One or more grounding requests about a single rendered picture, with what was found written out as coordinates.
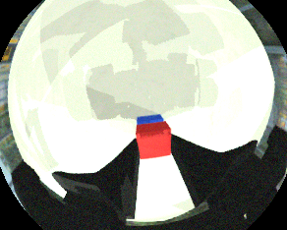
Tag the blue block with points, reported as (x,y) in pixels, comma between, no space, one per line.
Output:
(150,119)

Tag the red block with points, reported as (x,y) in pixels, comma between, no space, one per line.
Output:
(153,139)

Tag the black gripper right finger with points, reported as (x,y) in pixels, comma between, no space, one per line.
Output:
(203,170)

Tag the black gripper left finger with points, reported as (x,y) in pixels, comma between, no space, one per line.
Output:
(116,183)

